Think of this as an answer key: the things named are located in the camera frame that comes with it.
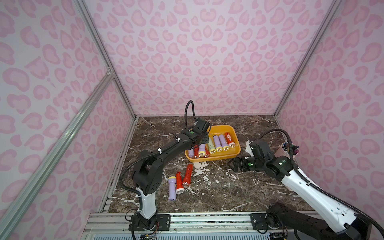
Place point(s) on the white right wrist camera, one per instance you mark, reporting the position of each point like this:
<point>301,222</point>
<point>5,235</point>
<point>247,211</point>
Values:
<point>248,148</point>

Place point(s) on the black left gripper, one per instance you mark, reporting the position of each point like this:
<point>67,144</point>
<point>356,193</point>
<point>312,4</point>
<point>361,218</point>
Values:
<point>202,127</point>

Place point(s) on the pink pen holder cup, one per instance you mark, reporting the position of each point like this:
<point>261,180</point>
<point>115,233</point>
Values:
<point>283,150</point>

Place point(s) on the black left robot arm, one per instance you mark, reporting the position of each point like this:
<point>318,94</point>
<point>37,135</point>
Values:
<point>144,175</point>

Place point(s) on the red flashlight white logo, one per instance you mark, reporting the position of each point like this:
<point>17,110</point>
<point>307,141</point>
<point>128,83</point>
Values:
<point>231,143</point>

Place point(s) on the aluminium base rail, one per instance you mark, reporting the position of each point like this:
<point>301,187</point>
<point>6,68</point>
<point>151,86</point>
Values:
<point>184,226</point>

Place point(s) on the yellow plastic storage tray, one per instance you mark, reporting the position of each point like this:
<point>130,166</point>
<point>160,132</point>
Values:
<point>229,154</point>

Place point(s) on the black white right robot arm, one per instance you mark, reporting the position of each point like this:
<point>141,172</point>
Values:
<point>339,219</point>

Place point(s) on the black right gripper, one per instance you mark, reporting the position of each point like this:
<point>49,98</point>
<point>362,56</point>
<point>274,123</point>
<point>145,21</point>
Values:
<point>240,164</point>

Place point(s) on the red flashlight white head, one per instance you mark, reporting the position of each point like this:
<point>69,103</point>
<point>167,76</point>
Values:
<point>179,183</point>

